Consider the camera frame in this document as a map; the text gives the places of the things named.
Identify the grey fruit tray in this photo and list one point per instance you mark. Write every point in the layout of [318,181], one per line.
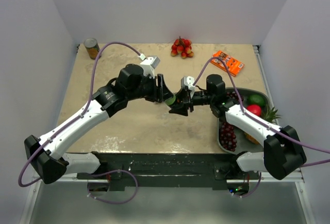
[243,144]

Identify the red toy fruit bunch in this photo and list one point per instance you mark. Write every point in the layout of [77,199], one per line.
[183,48]

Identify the green bottle lid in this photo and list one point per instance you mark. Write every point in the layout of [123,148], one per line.
[170,101]

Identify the toy pineapple orange yellow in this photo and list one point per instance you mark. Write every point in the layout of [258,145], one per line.
[269,115]

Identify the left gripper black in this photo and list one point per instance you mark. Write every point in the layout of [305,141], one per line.
[162,86]

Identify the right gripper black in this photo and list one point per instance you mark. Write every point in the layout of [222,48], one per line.
[182,109]

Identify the orange cardboard box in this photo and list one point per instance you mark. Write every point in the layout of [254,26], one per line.
[234,66]

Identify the red toy apple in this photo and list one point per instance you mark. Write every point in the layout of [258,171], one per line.
[255,109]

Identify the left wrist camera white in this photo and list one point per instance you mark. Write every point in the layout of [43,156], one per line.
[149,65]

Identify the tin can fruit label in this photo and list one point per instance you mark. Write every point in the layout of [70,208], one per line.
[92,47]

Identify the green toy avocado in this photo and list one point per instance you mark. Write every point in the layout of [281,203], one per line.
[256,99]

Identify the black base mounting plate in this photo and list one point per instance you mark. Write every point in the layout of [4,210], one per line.
[120,170]

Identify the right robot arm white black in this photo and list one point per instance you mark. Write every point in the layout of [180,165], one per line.
[282,154]

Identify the green lidded pill bottle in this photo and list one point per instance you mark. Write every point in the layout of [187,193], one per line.
[176,103]

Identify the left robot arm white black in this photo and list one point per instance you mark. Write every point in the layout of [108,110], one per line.
[46,153]

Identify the dark red toy grapes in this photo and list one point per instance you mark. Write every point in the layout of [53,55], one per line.
[227,137]

